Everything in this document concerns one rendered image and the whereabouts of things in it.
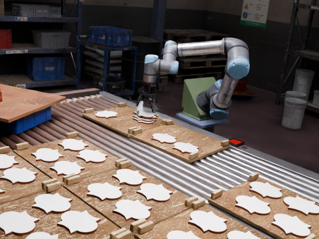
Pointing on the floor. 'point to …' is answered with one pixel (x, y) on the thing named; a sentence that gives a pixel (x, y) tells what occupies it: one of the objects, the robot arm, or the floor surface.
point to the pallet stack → (198, 62)
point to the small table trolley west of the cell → (107, 67)
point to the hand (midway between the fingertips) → (145, 113)
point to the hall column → (158, 29)
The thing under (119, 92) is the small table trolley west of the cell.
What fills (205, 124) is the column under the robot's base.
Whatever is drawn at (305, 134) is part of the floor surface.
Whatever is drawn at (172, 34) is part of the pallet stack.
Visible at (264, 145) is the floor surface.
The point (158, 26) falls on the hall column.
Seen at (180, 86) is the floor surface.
